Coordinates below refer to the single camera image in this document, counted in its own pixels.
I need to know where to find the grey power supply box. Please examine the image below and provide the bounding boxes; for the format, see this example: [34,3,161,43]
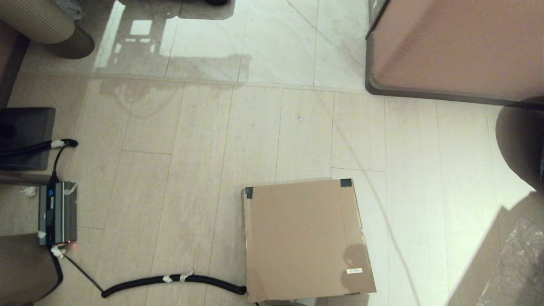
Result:
[37,181,78,247]

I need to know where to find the beige ribbed round pouf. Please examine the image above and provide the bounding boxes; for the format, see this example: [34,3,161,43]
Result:
[0,0,95,60]

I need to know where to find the thin black floor cable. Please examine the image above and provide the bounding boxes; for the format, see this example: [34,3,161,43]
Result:
[63,252,105,294]

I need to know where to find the pink cabinet with grey base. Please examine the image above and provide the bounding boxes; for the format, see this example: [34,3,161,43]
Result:
[365,0,544,107]

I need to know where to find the thick black power cable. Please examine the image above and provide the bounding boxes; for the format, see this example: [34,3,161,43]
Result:
[30,246,64,304]

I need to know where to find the grey crumpled cloth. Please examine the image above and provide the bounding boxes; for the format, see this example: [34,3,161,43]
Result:
[53,0,84,20]

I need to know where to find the brown cardboard shoe box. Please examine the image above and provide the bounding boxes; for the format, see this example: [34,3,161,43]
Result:
[241,178,377,303]

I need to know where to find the black corrugated cable conduit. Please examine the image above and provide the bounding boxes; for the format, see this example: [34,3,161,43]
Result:
[101,272,247,299]
[0,139,79,159]

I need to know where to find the short black plug cable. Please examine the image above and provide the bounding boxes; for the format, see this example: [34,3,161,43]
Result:
[51,144,69,184]

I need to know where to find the dark grey square platform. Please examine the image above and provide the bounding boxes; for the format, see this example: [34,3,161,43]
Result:
[0,107,56,171]

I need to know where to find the crumpled clear plastic sheet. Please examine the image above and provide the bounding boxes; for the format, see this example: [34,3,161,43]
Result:
[476,217,544,306]

